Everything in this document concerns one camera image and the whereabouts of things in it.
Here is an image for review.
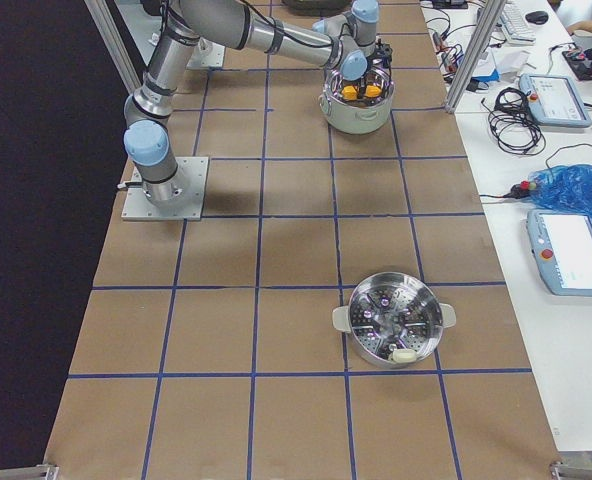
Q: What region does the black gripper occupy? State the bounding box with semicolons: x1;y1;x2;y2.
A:
360;42;393;95

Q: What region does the yellow corn cob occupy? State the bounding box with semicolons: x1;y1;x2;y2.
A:
341;84;382;101

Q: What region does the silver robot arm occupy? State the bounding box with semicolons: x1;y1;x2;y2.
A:
119;1;395;220

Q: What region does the pale green electric pot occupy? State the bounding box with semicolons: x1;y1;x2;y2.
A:
319;70;395;134

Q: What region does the blue box on desk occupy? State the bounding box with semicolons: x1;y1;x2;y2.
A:
471;63;500;83

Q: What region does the white paper box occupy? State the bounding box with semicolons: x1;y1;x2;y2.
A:
494;48;531;83

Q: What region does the teach pendant far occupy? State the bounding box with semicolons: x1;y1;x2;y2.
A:
518;73;592;128

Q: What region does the teach pendant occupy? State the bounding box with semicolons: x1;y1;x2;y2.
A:
518;73;592;128
526;209;592;297

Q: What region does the red emergency stop button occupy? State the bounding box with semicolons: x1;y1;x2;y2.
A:
505;181;537;200

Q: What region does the blue plastic bag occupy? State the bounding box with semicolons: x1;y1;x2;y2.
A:
528;164;592;219

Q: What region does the steel steamer basket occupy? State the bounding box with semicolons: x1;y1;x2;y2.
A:
332;272;457;369

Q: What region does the teach pendant near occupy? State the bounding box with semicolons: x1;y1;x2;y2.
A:
526;209;592;297

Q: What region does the aluminium frame post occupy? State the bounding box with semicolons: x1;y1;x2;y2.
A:
444;0;506;114
84;0;142;94

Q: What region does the black coiled cable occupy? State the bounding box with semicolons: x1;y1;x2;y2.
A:
480;86;546;155

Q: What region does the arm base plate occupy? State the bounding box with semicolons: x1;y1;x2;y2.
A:
186;39;226;70
119;157;209;221

